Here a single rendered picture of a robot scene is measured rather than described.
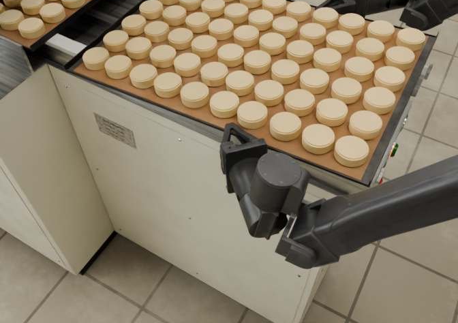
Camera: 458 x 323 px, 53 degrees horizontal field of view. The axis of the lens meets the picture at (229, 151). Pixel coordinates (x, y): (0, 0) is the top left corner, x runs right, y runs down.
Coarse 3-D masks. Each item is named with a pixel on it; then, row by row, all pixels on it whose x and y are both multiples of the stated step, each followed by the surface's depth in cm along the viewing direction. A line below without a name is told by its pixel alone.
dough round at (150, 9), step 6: (150, 0) 99; (156, 0) 99; (144, 6) 97; (150, 6) 97; (156, 6) 97; (162, 6) 98; (144, 12) 96; (150, 12) 96; (156, 12) 96; (162, 12) 98; (150, 18) 97; (156, 18) 98
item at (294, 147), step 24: (240, 24) 95; (384, 48) 87; (96, 72) 87; (336, 72) 83; (408, 72) 82; (144, 96) 82; (240, 96) 80; (216, 120) 77; (312, 120) 76; (384, 120) 75; (288, 144) 73; (336, 168) 69; (360, 168) 69
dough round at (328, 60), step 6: (324, 48) 85; (330, 48) 85; (318, 54) 84; (324, 54) 84; (330, 54) 84; (336, 54) 83; (318, 60) 83; (324, 60) 82; (330, 60) 82; (336, 60) 82; (318, 66) 83; (324, 66) 82; (330, 66) 82; (336, 66) 82
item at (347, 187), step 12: (60, 36) 95; (24, 48) 102; (48, 48) 96; (60, 48) 93; (72, 48) 92; (60, 60) 97; (192, 120) 87; (216, 132) 85; (312, 168) 78; (384, 168) 73; (324, 180) 78; (336, 180) 77; (348, 180) 75; (348, 192) 77
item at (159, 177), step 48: (96, 96) 97; (96, 144) 115; (144, 144) 101; (192, 144) 91; (144, 192) 120; (192, 192) 105; (336, 192) 78; (144, 240) 147; (192, 240) 126; (240, 240) 110; (240, 288) 132; (288, 288) 115
